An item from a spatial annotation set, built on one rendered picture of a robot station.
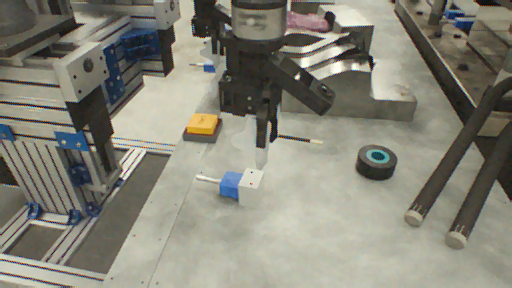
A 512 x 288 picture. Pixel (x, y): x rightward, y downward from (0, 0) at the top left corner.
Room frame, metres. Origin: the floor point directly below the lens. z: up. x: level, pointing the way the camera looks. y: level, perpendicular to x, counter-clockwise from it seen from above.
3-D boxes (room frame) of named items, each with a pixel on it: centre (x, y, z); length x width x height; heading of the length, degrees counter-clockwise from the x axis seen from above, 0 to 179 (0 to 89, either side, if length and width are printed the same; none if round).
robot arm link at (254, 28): (0.47, 0.00, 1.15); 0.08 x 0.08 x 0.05
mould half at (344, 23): (1.28, -0.14, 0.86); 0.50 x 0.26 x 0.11; 99
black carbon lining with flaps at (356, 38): (0.93, -0.16, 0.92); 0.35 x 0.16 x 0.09; 82
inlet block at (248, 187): (0.49, 0.05, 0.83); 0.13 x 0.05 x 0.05; 73
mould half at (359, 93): (0.91, -0.18, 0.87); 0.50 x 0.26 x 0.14; 82
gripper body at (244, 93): (0.48, 0.00, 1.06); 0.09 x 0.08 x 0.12; 73
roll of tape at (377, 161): (0.57, -0.26, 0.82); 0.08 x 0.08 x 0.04
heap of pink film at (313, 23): (1.27, -0.14, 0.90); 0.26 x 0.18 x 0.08; 99
